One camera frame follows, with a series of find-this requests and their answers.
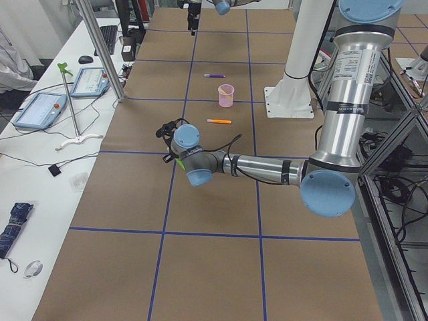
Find black cardboard box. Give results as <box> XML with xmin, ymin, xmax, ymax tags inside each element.
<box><xmin>121</xmin><ymin>37</ymin><xmax>136</xmax><ymax>62</ymax></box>

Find aluminium frame post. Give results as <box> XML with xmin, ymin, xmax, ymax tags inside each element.
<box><xmin>75</xmin><ymin>0</ymin><xmax>125</xmax><ymax>102</ymax></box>

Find folded navy umbrella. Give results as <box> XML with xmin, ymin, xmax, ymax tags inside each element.
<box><xmin>1</xmin><ymin>202</ymin><xmax>33</xmax><ymax>274</ymax></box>

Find blue teach pendant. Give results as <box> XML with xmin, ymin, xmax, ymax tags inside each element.
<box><xmin>13</xmin><ymin>92</ymin><xmax>67</xmax><ymax>130</ymax></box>
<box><xmin>70</xmin><ymin>67</ymin><xmax>110</xmax><ymax>98</ymax></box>

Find pink mesh pen holder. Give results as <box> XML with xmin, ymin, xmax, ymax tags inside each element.
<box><xmin>217</xmin><ymin>84</ymin><xmax>235</xmax><ymax>108</ymax></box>

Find yellow highlighter pen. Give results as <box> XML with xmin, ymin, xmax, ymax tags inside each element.
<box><xmin>219</xmin><ymin>88</ymin><xmax>233</xmax><ymax>102</ymax></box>

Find black keyboard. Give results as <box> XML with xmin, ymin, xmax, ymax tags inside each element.
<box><xmin>100</xmin><ymin>25</ymin><xmax>118</xmax><ymax>55</ymax></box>

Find green highlighter pen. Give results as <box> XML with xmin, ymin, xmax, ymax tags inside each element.
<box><xmin>175</xmin><ymin>158</ymin><xmax>186</xmax><ymax>171</ymax></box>

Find purple marker pen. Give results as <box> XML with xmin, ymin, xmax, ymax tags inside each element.
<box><xmin>203</xmin><ymin>74</ymin><xmax>225</xmax><ymax>78</ymax></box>

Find far blue teach pendant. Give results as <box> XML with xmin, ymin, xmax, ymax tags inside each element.
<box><xmin>70</xmin><ymin>67</ymin><xmax>110</xmax><ymax>98</ymax></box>

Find clear plastic bag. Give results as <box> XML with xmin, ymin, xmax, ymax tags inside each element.
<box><xmin>69</xmin><ymin>172</ymin><xmax>88</xmax><ymax>192</ymax></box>

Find near blue teach pendant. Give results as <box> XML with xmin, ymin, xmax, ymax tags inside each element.
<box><xmin>13</xmin><ymin>92</ymin><xmax>67</xmax><ymax>130</ymax></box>

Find orange highlighter pen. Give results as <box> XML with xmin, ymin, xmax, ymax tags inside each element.
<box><xmin>207</xmin><ymin>119</ymin><xmax>232</xmax><ymax>124</ymax></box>

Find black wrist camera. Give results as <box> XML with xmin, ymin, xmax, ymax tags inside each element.
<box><xmin>155</xmin><ymin>120</ymin><xmax>180</xmax><ymax>138</ymax></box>

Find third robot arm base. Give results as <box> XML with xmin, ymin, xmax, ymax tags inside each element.
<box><xmin>405</xmin><ymin>46</ymin><xmax>428</xmax><ymax>81</ymax></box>

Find seated person white shirt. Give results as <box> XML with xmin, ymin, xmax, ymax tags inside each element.
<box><xmin>1</xmin><ymin>30</ymin><xmax>46</xmax><ymax>95</ymax></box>

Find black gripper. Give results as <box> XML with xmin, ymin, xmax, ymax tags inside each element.
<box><xmin>187</xmin><ymin>2</ymin><xmax>201</xmax><ymax>35</ymax></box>
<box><xmin>163</xmin><ymin>146</ymin><xmax>177</xmax><ymax>163</ymax></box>

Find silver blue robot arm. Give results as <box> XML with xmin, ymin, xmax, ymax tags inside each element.
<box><xmin>156</xmin><ymin>1</ymin><xmax>403</xmax><ymax>217</ymax></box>
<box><xmin>177</xmin><ymin>0</ymin><xmax>254</xmax><ymax>36</ymax></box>

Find black computer mouse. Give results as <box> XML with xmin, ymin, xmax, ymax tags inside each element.
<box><xmin>78</xmin><ymin>56</ymin><xmax>94</xmax><ymax>64</ymax></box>

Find clear glasses case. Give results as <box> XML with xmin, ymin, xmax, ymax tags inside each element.
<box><xmin>23</xmin><ymin>260</ymin><xmax>43</xmax><ymax>279</ymax></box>

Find small black box device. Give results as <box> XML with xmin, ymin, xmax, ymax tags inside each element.
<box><xmin>48</xmin><ymin>164</ymin><xmax>62</xmax><ymax>177</ymax></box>

